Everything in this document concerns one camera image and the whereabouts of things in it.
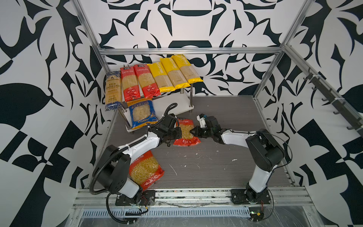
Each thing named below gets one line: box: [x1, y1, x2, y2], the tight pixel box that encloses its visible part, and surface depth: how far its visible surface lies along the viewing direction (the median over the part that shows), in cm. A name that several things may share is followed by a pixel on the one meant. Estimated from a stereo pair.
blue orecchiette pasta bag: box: [126, 98, 159, 130], surface depth 98 cm
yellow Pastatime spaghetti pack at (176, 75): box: [159, 56, 191, 90], surface depth 83 cm
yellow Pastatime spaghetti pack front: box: [146, 61, 176, 93], surface depth 81 cm
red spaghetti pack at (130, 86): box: [120, 66, 141, 103], surface depth 77 cm
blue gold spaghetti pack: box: [104, 70, 123, 112], surface depth 74 cm
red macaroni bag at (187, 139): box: [172, 118, 202, 147], surface depth 91 cm
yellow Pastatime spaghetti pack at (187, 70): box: [171, 53, 204, 84], surface depth 86 cm
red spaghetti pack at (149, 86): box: [133, 63, 162, 98], surface depth 78 cm
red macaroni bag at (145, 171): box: [129, 150, 165, 192], surface depth 81 cm
